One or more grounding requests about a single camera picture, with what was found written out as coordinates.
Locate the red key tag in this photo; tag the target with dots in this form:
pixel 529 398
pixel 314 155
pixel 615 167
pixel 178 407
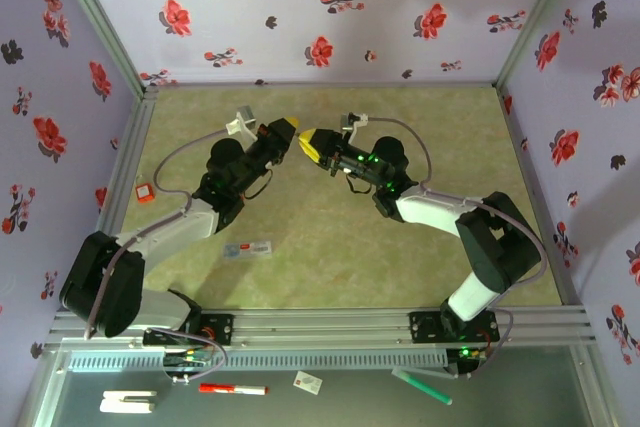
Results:
pixel 144 193

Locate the white plastic block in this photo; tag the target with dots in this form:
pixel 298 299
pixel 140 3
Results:
pixel 128 402

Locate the aluminium corner post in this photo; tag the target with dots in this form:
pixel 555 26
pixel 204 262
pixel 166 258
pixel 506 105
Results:
pixel 534 22
pixel 102 22

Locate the green controller circuit board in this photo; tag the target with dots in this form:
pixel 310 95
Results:
pixel 192 358

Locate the thin aluminium back rail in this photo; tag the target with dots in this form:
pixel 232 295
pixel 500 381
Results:
pixel 325 84

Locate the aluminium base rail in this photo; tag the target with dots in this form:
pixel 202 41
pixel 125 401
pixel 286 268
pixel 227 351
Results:
pixel 325 327

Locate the aluminium side rail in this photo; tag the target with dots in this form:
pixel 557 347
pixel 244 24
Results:
pixel 131 147
pixel 521 147

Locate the red white marker pen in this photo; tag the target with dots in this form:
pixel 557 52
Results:
pixel 232 389

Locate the black controller box green light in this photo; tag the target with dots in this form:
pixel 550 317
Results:
pixel 465 354

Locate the small white printed card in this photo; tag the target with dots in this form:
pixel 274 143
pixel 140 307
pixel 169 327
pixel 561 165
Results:
pixel 307 382

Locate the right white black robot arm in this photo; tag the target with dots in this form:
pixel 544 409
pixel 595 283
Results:
pixel 435 207

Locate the green marker pen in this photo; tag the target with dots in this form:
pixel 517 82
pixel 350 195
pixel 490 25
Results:
pixel 422 386

